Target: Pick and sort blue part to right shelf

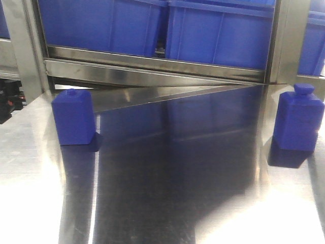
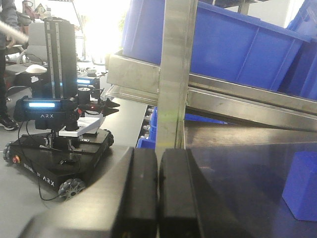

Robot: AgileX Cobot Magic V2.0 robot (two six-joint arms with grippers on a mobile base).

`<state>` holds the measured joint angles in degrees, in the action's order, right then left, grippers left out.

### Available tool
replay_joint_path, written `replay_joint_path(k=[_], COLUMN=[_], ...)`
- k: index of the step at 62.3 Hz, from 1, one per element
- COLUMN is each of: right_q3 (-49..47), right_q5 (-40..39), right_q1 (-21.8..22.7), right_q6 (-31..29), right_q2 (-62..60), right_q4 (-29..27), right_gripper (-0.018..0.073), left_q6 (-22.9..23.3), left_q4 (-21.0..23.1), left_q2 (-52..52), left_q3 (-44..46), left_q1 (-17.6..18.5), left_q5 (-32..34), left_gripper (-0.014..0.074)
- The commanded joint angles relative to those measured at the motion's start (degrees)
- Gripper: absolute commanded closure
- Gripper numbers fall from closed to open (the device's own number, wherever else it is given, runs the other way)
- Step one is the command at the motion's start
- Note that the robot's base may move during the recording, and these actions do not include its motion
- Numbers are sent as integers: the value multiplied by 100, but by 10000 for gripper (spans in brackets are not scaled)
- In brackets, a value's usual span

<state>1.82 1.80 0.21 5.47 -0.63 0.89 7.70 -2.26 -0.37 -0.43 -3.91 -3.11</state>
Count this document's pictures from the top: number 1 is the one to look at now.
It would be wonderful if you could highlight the blue block part with hole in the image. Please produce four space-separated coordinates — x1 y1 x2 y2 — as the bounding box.
51 89 96 145

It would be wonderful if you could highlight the blue block part with knob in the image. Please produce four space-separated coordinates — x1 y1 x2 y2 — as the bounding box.
273 83 324 151

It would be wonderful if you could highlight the left blue plastic bin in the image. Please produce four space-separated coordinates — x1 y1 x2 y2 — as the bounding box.
38 1 167 57

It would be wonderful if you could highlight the blue plastic bin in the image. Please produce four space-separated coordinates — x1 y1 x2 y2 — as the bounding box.
38 1 167 57
166 1 274 70

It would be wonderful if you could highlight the right blue plastic bin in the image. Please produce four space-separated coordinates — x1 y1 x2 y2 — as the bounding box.
166 1 274 70

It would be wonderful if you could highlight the black equipment with red parts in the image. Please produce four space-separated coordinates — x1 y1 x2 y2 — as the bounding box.
1 79 26 124

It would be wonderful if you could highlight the far right blue bin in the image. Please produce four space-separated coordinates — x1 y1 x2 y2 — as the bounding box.
298 1 324 77

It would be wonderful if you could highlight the far left blue bin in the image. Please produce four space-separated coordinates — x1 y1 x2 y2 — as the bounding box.
0 3 10 39

